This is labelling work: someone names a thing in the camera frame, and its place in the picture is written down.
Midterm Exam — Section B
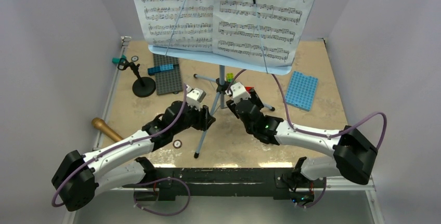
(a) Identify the black base bar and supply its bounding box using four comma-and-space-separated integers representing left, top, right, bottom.
132, 168, 316, 205

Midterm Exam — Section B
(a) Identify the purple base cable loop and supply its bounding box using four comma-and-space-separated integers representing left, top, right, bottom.
133, 177, 191, 217

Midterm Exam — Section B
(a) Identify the left aluminium rail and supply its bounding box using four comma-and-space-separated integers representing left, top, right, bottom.
61, 36, 132, 224

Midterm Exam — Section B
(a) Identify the red white round sticker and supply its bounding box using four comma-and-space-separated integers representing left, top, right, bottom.
173, 140, 183, 149

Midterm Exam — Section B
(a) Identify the right sheet music page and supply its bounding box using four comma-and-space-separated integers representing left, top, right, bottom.
212, 0, 315, 67

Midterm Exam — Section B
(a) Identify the blue lego bricks strip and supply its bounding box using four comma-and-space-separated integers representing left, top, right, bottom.
147, 63, 179, 76

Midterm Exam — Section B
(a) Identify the light blue music stand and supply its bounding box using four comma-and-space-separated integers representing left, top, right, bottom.
148, 0, 293, 159

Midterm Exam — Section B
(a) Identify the dark grey lego baseplate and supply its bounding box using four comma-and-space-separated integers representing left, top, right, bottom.
153, 54, 183, 95

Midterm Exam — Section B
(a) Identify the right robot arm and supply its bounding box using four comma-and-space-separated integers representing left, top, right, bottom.
227, 89, 378, 186

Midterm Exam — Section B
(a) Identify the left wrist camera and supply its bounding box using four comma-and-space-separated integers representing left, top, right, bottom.
186, 85, 206, 111

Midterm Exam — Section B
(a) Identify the light blue lego baseplate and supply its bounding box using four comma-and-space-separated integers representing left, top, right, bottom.
285, 71, 318, 111

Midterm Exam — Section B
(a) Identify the black microphone stand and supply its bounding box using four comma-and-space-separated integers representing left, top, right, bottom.
117, 58, 156, 98

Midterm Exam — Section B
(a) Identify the green red lego vehicle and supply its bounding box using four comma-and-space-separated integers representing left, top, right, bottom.
226, 73, 234, 83

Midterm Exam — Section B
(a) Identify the gold microphone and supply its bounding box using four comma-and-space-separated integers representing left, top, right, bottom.
91, 117, 123, 142

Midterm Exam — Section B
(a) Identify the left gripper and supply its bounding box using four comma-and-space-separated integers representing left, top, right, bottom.
172, 100, 215, 135

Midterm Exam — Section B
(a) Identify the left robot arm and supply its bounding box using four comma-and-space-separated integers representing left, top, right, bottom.
51, 101, 216, 212

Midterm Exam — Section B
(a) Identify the teal plastic clip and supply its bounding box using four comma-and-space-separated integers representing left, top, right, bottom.
112, 55, 127, 64

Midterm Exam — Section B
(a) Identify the red grey lego column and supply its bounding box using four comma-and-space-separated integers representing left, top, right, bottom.
244, 86, 255, 94

